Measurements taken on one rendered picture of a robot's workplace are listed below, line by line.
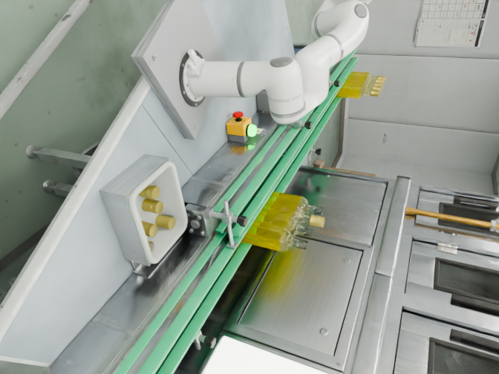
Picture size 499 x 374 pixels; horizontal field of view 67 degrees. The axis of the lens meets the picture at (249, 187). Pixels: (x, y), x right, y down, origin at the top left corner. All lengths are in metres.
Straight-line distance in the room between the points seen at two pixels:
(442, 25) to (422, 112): 1.41
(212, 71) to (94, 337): 0.71
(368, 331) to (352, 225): 0.47
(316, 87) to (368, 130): 6.43
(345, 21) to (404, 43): 5.75
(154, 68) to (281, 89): 0.31
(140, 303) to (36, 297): 0.24
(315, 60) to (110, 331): 0.83
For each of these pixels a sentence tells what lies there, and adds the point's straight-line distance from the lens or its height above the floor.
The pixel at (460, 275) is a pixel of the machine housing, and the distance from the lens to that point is 1.40.
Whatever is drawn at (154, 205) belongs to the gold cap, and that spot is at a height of 0.81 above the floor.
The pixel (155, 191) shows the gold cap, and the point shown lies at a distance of 0.97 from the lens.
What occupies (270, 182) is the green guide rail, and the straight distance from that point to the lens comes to 1.31.
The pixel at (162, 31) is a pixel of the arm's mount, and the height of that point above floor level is 0.78.
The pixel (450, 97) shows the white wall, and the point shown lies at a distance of 7.15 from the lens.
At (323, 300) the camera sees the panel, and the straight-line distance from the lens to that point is 1.18.
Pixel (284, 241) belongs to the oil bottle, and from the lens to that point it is 1.14.
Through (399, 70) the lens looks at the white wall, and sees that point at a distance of 7.02.
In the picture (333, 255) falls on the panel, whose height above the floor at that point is 1.20.
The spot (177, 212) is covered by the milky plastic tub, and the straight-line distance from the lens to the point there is 1.06.
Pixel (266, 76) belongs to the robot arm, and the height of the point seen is 1.02.
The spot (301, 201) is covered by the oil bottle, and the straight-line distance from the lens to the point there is 1.27.
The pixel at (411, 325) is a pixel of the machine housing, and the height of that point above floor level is 1.46.
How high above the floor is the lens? 1.39
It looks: 22 degrees down
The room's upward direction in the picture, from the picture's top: 101 degrees clockwise
